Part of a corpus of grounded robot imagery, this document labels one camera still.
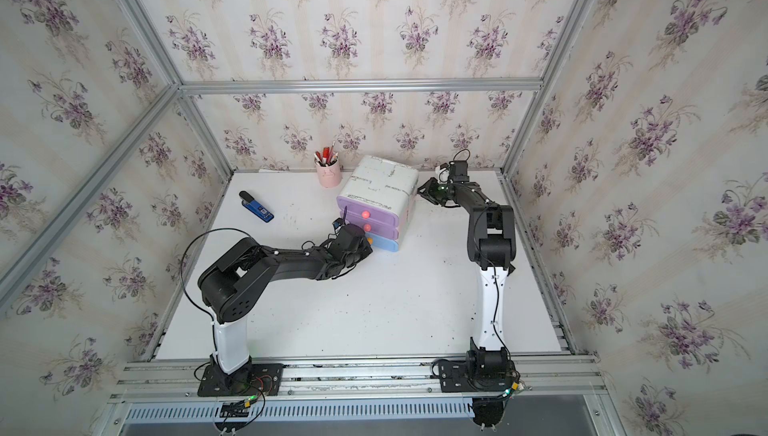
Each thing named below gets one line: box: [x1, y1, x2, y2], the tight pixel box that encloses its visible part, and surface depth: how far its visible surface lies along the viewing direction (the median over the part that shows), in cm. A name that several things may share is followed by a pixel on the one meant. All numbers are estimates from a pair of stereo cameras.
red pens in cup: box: [313, 141, 339, 167], surface depth 113 cm
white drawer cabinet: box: [336, 155, 419, 252], surface depth 88 cm
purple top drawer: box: [336, 196, 399, 226], surface depth 85 cm
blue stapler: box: [238, 190, 275, 223], surface depth 107 cm
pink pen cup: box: [314, 158, 341, 188], surface depth 112 cm
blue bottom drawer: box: [365, 232, 399, 252], surface depth 94 cm
